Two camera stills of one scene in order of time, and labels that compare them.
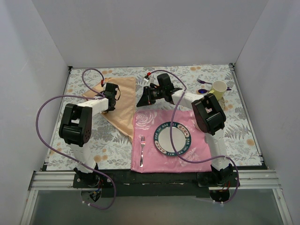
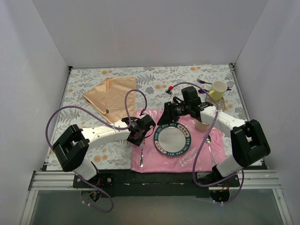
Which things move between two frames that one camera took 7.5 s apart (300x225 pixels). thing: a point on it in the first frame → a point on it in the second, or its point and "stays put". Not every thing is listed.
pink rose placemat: [146, 157] stays put
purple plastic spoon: [204, 91] stays put
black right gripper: [150, 95] → [168, 112]
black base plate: [157, 184] stays put
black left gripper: [110, 100] → [136, 137]
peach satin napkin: [123, 116] stays put
